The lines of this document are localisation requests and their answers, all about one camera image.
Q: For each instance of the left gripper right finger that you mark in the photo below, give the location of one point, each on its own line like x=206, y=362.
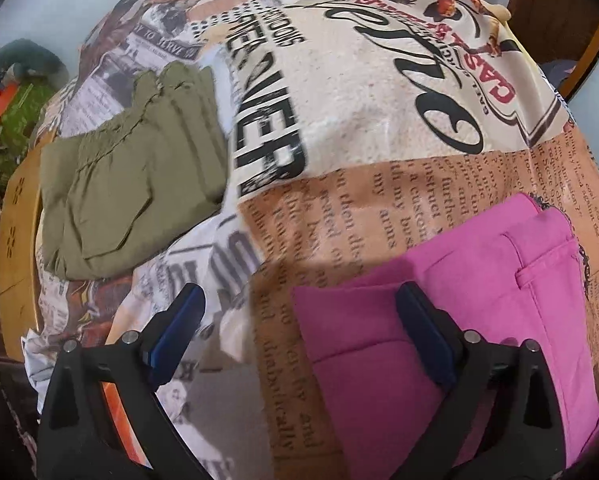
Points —
x=500, y=417

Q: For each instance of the green patterned storage box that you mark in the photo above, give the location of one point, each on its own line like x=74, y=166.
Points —
x=17, y=125

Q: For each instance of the grey plush toy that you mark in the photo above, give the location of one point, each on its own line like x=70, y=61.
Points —
x=24, y=56

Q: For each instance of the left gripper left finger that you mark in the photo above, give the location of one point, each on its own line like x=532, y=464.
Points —
x=102, y=418

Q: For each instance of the bamboo lap desk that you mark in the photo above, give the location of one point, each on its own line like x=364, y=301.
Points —
x=19, y=284

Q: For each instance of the olive green folded pants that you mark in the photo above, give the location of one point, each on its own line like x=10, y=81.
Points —
x=117, y=195

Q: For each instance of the pink pants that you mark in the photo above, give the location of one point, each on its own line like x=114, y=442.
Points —
x=512, y=273

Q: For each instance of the newspaper print blanket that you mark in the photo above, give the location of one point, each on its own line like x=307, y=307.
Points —
x=356, y=130

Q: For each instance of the brown wooden door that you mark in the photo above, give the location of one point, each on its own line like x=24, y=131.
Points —
x=561, y=36

